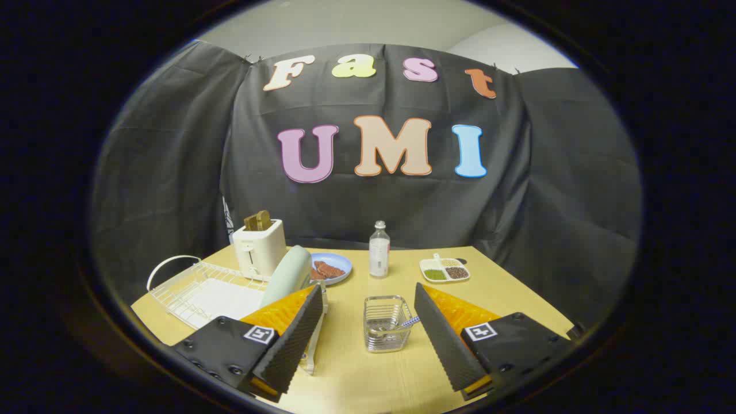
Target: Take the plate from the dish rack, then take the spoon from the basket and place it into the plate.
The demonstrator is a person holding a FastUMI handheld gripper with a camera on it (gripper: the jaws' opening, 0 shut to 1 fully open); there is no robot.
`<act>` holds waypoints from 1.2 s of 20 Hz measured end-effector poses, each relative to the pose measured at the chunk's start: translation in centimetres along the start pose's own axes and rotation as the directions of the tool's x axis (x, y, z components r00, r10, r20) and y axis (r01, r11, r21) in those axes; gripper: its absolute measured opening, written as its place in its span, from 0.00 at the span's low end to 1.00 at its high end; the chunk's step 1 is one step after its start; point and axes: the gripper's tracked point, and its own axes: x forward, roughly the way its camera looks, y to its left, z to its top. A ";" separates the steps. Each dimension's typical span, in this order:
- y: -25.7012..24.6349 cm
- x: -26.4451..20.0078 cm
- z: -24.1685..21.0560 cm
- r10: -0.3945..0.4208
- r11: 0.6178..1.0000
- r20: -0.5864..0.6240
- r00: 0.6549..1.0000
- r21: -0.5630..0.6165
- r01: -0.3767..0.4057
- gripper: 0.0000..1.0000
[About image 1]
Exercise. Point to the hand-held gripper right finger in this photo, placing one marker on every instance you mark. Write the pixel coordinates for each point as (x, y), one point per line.
(443, 336)

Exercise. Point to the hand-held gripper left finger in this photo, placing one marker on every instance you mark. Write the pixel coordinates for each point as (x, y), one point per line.
(296, 336)

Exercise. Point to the pale green plate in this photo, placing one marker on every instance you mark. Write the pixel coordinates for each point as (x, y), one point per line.
(287, 273)

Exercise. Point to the white divided spice dish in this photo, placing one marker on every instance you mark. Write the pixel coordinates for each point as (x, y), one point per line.
(444, 270)

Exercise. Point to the blue plate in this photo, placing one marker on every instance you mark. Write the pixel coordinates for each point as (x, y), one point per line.
(340, 263)

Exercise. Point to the brown meat pieces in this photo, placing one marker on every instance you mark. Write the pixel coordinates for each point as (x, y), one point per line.
(328, 269)

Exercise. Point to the white toaster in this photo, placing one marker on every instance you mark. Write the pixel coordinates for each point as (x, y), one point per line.
(259, 248)

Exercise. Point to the clear plastic bottle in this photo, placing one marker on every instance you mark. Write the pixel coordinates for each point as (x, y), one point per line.
(379, 253)

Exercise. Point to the brown toast slice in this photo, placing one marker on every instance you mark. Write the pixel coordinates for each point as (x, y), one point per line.
(257, 221)

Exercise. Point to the black table clamp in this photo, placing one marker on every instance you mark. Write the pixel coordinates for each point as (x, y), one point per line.
(575, 331)

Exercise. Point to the black backdrop cloth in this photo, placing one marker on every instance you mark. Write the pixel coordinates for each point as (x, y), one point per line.
(402, 201)

